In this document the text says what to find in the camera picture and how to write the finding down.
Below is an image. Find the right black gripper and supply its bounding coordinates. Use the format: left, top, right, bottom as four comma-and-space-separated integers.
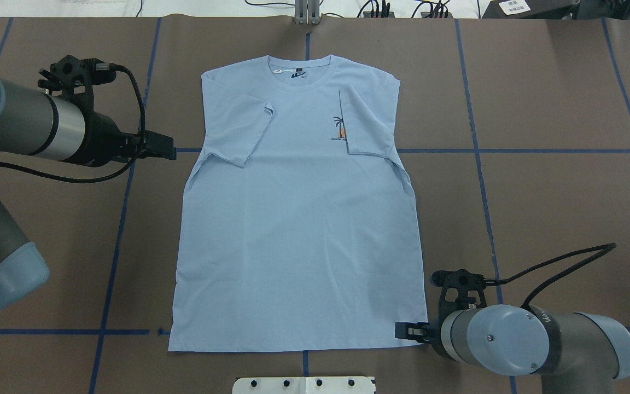
395, 322, 442, 346

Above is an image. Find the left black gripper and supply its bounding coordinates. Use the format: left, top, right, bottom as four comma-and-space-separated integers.
77, 111, 177, 166

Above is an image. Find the light blue t-shirt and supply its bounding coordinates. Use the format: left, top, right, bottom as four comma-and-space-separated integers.
168, 55, 428, 352

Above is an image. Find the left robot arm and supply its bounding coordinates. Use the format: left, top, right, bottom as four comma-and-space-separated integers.
0, 55, 177, 311

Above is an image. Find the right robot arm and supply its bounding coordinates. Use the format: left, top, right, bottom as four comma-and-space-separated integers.
395, 304, 630, 393

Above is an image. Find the black box with label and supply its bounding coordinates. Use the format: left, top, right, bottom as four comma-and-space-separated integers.
481, 1, 582, 20

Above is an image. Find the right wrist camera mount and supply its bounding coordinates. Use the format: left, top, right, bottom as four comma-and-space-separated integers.
429, 269, 498, 324

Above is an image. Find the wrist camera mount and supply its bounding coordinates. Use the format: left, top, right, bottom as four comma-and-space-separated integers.
429, 269, 498, 324
37, 55, 116, 107

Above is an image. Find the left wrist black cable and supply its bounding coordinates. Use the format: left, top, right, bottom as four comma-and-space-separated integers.
0, 63, 147, 184

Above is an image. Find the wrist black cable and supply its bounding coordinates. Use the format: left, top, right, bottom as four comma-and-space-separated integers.
485, 243, 617, 310
0, 63, 147, 184

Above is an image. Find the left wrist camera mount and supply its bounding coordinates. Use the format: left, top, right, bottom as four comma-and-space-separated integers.
37, 55, 116, 107

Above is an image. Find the aluminium frame post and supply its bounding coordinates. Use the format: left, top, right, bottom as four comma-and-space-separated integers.
293, 0, 322, 25

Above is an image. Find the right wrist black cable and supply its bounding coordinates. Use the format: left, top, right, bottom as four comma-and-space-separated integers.
485, 243, 617, 310

